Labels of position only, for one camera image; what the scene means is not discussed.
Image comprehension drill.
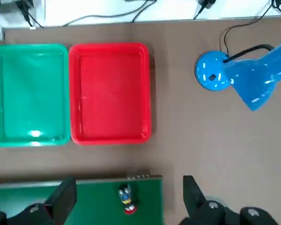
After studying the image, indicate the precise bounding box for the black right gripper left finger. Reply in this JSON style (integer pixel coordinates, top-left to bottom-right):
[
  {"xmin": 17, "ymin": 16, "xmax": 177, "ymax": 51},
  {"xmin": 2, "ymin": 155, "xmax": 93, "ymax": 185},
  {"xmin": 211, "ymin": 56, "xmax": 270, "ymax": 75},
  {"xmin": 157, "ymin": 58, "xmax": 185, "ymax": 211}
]
[{"xmin": 0, "ymin": 176, "xmax": 77, "ymax": 225}]

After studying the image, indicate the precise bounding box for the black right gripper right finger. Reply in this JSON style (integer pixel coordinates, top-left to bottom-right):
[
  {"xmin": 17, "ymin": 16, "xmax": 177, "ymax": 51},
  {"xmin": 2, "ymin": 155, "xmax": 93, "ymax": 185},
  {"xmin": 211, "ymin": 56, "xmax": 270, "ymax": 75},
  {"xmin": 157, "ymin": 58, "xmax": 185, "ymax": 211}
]
[{"xmin": 177, "ymin": 175, "xmax": 279, "ymax": 225}]

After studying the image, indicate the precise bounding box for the red push button switch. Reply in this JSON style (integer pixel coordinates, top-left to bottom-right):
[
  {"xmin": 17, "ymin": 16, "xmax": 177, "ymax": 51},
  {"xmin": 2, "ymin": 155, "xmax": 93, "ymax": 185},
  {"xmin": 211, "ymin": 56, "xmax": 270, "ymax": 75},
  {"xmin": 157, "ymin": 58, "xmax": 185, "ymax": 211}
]
[{"xmin": 118, "ymin": 183, "xmax": 139, "ymax": 216}]

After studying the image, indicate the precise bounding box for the green conveyor belt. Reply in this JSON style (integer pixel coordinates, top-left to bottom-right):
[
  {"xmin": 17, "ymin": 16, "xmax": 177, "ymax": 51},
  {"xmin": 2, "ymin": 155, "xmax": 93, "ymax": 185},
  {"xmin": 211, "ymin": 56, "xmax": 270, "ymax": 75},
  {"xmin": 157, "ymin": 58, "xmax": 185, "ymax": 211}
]
[{"xmin": 0, "ymin": 174, "xmax": 164, "ymax": 225}]

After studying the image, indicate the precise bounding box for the black finned electronics box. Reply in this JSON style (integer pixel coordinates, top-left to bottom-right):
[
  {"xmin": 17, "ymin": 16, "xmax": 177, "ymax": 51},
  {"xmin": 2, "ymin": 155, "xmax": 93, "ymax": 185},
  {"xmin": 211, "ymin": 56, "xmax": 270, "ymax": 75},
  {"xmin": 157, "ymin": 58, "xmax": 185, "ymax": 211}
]
[{"xmin": 0, "ymin": 0, "xmax": 42, "ymax": 11}]

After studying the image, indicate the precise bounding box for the green plastic tray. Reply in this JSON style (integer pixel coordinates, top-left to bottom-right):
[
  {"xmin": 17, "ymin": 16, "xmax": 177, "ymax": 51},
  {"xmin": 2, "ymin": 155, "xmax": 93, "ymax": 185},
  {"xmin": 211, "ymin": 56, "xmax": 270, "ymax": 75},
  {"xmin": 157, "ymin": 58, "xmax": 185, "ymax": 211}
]
[{"xmin": 0, "ymin": 43, "xmax": 71, "ymax": 148}]

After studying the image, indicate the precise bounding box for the red plastic tray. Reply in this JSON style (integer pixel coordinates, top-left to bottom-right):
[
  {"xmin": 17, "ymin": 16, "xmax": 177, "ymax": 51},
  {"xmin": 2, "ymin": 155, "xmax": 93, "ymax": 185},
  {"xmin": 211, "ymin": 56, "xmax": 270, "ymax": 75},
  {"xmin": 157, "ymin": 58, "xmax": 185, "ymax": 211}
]
[{"xmin": 68, "ymin": 42, "xmax": 153, "ymax": 146}]

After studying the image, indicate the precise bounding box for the blue desk lamp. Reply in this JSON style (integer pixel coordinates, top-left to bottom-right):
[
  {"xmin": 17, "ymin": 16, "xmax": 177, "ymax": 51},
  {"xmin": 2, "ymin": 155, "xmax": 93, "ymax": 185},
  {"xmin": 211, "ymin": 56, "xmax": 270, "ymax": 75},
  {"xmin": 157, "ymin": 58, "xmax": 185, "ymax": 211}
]
[{"xmin": 195, "ymin": 39, "xmax": 281, "ymax": 112}]

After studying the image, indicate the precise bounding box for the black power adapter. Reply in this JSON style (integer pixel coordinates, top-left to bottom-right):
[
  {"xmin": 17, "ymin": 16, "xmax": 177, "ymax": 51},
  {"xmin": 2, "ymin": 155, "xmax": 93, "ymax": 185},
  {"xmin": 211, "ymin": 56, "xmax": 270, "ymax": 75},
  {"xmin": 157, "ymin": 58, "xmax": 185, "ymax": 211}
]
[{"xmin": 198, "ymin": 0, "xmax": 217, "ymax": 10}]

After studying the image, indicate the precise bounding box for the black lamp cable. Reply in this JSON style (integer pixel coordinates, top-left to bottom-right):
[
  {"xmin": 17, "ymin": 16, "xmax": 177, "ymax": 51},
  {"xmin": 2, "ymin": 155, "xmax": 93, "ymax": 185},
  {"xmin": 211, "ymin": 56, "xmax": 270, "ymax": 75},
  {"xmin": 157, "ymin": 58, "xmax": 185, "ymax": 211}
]
[{"xmin": 219, "ymin": 4, "xmax": 272, "ymax": 56}]

